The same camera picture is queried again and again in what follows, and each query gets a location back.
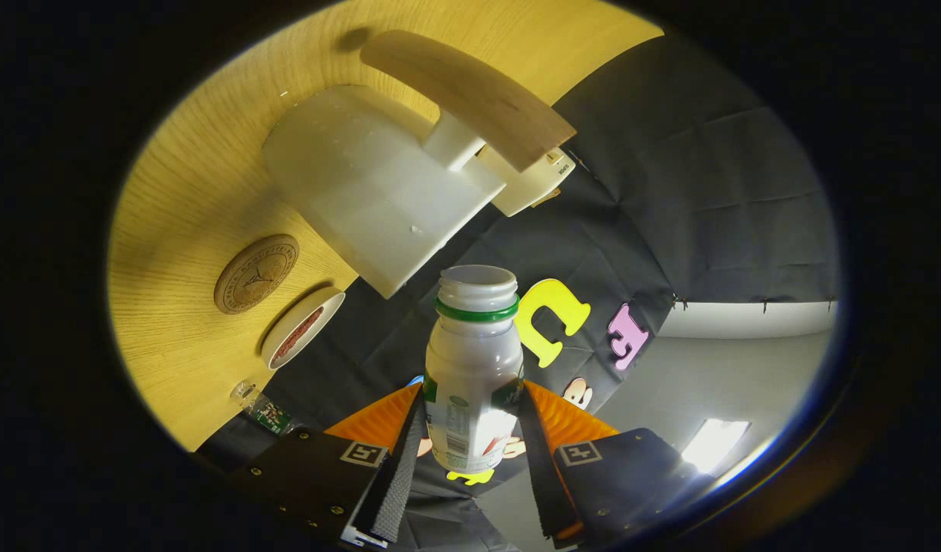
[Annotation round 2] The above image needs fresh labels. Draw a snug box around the white cup wooden handle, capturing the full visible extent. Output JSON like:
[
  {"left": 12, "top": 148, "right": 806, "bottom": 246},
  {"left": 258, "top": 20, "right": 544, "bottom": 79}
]
[{"left": 262, "top": 29, "right": 577, "bottom": 300}]

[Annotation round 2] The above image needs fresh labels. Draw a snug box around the bright ceiling light panel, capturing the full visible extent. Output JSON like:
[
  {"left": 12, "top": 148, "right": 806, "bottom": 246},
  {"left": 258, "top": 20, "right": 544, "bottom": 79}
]
[{"left": 679, "top": 418, "right": 751, "bottom": 475}]

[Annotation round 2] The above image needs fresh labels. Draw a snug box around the reddish brown meat patty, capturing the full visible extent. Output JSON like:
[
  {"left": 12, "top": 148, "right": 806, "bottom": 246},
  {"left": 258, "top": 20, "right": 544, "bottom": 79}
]
[{"left": 273, "top": 307, "right": 324, "bottom": 363}]

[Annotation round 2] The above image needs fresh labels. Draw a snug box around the round wooden coaster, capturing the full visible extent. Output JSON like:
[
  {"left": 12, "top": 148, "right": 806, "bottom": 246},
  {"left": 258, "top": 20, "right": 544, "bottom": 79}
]
[{"left": 213, "top": 234, "right": 301, "bottom": 315}]

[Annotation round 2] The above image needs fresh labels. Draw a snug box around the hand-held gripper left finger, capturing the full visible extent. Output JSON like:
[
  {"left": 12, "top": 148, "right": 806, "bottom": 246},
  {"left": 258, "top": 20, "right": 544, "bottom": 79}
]
[{"left": 190, "top": 382, "right": 426, "bottom": 550}]

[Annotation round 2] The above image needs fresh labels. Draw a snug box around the cream toaster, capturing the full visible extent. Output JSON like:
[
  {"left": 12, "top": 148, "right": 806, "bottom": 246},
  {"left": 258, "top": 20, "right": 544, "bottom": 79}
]
[{"left": 478, "top": 146, "right": 577, "bottom": 218}]

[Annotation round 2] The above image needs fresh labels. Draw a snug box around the wooden table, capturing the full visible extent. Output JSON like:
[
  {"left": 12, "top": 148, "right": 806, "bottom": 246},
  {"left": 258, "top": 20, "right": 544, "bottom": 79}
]
[{"left": 106, "top": 0, "right": 665, "bottom": 453}]

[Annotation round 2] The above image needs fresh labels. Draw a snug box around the clear plastic water bottle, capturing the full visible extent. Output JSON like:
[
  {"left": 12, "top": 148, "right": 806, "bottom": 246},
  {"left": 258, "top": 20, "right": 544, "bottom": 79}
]
[{"left": 229, "top": 381, "right": 298, "bottom": 436}]

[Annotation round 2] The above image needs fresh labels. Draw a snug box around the white juice bottle green label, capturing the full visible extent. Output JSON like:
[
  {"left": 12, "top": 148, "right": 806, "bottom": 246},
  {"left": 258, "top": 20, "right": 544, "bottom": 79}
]
[{"left": 424, "top": 264, "right": 525, "bottom": 473}]

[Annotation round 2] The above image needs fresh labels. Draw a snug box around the white round plate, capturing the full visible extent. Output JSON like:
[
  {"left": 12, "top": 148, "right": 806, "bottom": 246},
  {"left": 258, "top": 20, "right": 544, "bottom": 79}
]
[{"left": 261, "top": 287, "right": 347, "bottom": 371}]

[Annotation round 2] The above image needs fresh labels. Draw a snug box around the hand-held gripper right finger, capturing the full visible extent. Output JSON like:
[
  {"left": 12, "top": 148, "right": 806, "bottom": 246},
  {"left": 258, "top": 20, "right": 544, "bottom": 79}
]
[{"left": 518, "top": 379, "right": 755, "bottom": 550}]

